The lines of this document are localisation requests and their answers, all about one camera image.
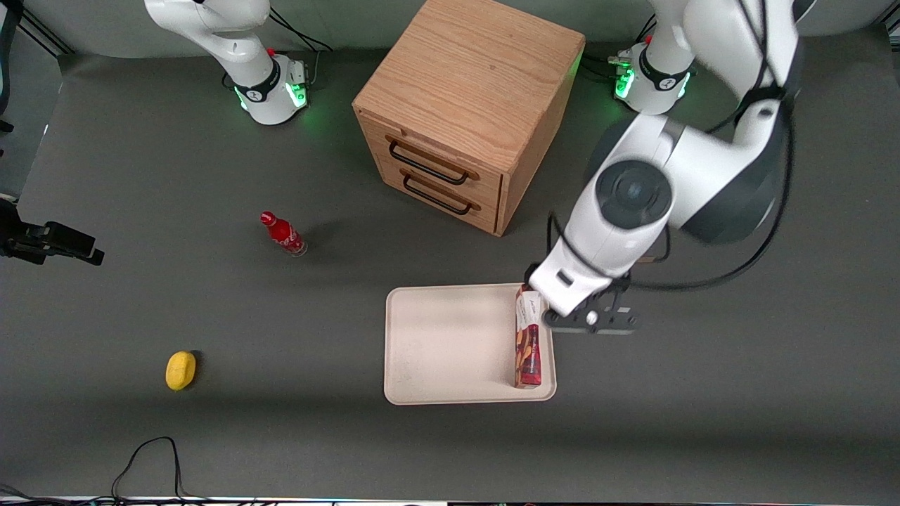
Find yellow lemon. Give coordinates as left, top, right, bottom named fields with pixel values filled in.
left=165, top=351, right=198, bottom=391

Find black metal drawer handle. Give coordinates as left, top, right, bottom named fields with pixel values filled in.
left=401, top=174, right=474, bottom=216
left=388, top=140, right=471, bottom=186

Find beige plastic tray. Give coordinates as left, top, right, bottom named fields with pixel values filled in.
left=384, top=283, right=558, bottom=406

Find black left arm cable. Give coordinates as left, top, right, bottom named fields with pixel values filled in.
left=547, top=0, right=799, bottom=293

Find red cookie box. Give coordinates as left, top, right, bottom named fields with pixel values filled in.
left=515, top=284, right=548, bottom=389

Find wooden drawer front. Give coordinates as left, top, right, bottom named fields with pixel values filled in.
left=378, top=156, right=503, bottom=236
left=364, top=116, right=504, bottom=209

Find black right arm base cable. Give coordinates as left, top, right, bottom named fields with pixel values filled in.
left=269, top=7, right=335, bottom=91

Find wooden drawer cabinet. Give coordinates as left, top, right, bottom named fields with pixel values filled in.
left=352, top=0, right=586, bottom=238

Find black left arm base cables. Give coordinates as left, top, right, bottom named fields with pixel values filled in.
left=580, top=14, right=659, bottom=84

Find black looped cable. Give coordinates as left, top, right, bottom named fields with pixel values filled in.
left=111, top=436, right=188, bottom=504

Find red cola bottle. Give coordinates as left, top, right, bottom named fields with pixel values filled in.
left=259, top=211, right=309, bottom=258

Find black cable bundle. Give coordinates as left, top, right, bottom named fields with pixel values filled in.
left=0, top=482, right=44, bottom=506

